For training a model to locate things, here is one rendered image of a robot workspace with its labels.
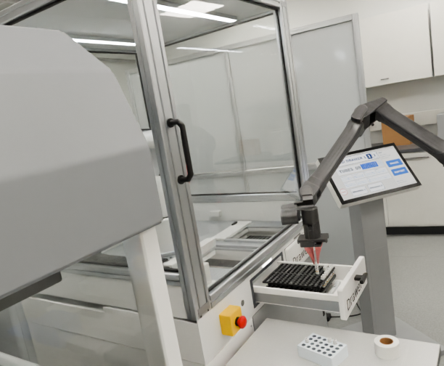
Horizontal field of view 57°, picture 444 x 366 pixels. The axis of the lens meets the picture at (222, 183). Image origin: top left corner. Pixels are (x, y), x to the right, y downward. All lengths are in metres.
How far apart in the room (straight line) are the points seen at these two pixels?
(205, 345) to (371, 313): 1.55
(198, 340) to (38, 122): 0.89
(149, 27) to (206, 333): 0.90
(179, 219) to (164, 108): 0.32
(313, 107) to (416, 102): 2.09
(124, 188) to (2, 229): 0.20
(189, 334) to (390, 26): 3.98
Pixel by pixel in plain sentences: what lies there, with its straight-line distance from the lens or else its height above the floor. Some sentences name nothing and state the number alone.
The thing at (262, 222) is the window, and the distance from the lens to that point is 1.65.
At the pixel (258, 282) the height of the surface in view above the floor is 0.88.
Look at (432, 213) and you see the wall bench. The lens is 4.56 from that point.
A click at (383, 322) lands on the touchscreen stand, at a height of 0.15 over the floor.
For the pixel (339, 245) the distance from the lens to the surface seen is 3.38.
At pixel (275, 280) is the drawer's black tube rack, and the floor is 0.90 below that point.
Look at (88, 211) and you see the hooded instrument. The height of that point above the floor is 1.43.
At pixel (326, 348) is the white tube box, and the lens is 1.36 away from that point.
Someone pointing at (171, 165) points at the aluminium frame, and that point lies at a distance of 1.16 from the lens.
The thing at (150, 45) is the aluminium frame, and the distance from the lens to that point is 1.19.
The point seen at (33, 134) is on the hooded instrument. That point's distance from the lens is 0.61.
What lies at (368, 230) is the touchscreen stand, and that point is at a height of 0.74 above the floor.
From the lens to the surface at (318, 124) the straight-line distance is 3.19.
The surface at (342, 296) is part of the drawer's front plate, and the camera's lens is 1.41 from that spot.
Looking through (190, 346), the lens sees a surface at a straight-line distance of 1.36.
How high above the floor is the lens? 1.54
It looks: 10 degrees down
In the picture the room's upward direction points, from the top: 9 degrees counter-clockwise
